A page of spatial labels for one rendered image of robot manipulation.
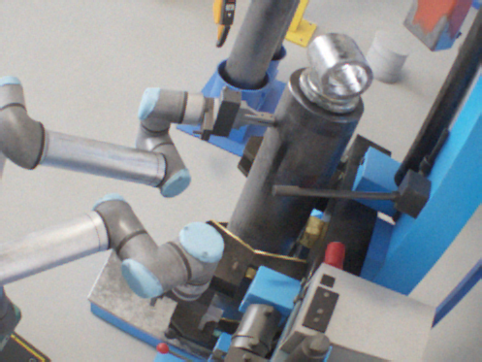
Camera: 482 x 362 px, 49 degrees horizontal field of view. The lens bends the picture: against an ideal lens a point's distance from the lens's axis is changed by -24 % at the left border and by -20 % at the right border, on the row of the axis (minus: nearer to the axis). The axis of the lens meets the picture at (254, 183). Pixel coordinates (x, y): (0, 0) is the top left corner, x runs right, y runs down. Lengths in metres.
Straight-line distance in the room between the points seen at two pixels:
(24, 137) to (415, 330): 1.16
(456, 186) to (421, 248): 0.28
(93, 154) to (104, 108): 2.14
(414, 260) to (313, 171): 0.44
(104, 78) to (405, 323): 2.65
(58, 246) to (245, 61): 2.18
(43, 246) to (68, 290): 1.63
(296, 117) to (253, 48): 1.56
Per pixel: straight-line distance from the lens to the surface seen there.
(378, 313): 1.64
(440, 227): 1.76
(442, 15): 1.28
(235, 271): 1.80
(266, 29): 3.07
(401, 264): 1.89
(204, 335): 2.20
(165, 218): 3.11
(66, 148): 1.39
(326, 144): 1.65
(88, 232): 1.24
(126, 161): 1.51
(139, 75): 3.82
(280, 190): 1.53
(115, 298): 2.64
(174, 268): 1.24
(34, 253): 1.18
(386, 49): 4.36
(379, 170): 1.98
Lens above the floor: 2.46
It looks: 47 degrees down
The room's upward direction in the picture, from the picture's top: 23 degrees clockwise
